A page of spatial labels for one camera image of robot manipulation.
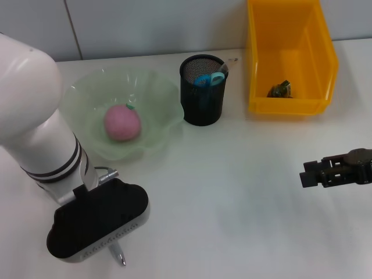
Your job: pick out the yellow plastic bin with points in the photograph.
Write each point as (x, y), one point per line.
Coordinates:
(290, 58)

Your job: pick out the white plastic ruler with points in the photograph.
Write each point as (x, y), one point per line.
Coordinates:
(223, 67)

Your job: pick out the green glass fruit plate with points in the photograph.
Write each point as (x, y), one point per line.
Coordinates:
(157, 116)

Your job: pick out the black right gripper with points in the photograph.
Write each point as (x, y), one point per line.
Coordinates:
(366, 165)

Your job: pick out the blue scissors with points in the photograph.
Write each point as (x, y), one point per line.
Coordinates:
(203, 81)

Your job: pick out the black mesh pen holder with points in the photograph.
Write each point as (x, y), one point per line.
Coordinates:
(203, 113)

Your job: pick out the green plastic wrapper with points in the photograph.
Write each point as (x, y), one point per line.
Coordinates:
(279, 90)

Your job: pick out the grey ballpoint pen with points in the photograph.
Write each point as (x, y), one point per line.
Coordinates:
(117, 253)

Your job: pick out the pink peach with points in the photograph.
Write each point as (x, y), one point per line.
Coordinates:
(122, 123)

